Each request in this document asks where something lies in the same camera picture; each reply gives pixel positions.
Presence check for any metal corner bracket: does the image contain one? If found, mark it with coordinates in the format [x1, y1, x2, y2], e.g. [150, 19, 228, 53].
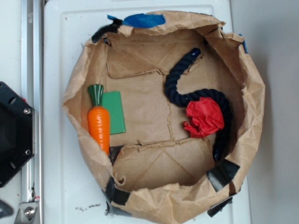
[14, 202, 38, 224]

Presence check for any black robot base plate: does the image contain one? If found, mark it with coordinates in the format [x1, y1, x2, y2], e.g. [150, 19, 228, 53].
[0, 82, 34, 188]

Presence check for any dark blue rope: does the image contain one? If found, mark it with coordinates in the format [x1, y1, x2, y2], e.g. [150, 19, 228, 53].
[164, 48, 233, 161]

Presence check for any aluminium frame rail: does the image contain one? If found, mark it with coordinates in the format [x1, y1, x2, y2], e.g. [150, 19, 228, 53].
[21, 0, 45, 224]

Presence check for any brown paper bag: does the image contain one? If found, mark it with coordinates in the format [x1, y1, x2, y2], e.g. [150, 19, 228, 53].
[63, 11, 265, 224]

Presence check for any orange toy carrot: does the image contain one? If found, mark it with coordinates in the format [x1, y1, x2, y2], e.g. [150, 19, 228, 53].
[87, 84, 110, 155]

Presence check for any white plastic tray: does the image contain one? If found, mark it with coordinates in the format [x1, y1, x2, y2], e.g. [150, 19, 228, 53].
[43, 0, 252, 224]

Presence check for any green rectangular block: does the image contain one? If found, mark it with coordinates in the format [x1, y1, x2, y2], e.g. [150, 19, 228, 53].
[102, 91, 126, 135]

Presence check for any red crumpled paper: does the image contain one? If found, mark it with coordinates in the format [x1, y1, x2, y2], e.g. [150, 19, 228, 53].
[183, 97, 225, 139]

